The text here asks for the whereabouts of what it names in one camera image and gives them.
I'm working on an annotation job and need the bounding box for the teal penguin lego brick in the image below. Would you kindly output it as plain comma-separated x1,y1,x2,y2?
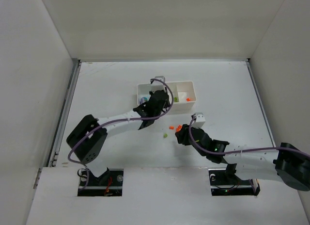
139,96,150,104

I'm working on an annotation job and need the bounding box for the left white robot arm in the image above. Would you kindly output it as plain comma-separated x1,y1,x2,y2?
66,90,170,177

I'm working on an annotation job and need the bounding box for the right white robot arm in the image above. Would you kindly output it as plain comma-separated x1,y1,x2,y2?
175,124,310,192

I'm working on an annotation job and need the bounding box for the white three-compartment sorting tray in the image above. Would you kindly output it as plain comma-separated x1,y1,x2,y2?
137,81,196,113

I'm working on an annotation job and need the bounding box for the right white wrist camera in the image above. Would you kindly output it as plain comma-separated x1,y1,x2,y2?
191,112,205,129

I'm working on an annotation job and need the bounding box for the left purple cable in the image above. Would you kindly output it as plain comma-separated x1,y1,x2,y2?
67,79,174,193

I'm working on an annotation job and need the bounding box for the purple cable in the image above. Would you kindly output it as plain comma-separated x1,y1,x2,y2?
188,117,310,160
67,79,174,193

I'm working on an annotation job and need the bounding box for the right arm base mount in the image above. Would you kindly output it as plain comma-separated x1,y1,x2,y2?
208,164,261,196

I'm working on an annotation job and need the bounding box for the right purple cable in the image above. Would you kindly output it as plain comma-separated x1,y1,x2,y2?
188,117,310,160

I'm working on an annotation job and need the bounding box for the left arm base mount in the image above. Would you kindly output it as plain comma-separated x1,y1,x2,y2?
77,168,124,197

